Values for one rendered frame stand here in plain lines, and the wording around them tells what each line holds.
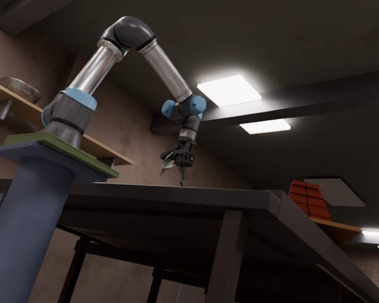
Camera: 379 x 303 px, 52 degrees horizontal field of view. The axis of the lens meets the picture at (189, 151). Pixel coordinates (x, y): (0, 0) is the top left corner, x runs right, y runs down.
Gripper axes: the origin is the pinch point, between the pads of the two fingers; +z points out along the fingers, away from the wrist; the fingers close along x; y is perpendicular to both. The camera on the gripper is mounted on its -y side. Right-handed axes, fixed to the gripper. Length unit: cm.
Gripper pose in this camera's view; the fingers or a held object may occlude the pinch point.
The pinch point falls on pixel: (169, 181)
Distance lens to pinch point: 175.2
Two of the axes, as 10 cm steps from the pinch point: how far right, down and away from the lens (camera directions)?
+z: -2.8, 9.2, -2.7
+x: 6.4, 3.9, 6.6
